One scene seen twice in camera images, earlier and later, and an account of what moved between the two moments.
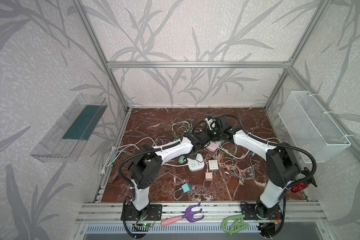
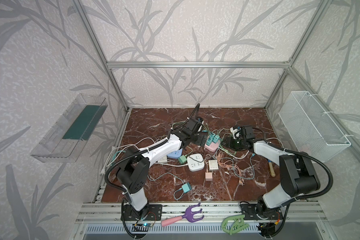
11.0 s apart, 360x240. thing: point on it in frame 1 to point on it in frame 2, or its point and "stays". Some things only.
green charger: [180, 160] stays
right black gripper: [215, 130] to [237, 141]
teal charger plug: [185, 187] stays
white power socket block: [196, 164] stays
